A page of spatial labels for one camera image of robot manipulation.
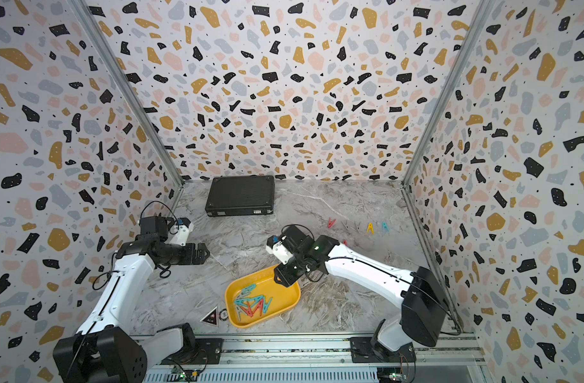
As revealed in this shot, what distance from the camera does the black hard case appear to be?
1.08 metres

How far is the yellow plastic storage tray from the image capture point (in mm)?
813

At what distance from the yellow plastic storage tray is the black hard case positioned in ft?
1.05

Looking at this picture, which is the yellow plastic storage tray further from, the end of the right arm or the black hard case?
the black hard case
